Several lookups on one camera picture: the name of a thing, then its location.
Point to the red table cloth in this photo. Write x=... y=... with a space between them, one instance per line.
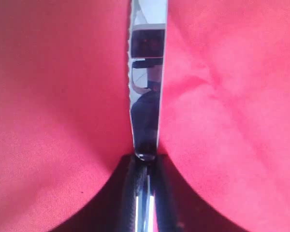
x=64 y=106

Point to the silver table knife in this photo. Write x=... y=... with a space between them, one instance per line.
x=147 y=34

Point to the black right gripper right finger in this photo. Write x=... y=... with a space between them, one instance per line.
x=180 y=209

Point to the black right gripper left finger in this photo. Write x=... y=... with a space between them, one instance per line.
x=113 y=207

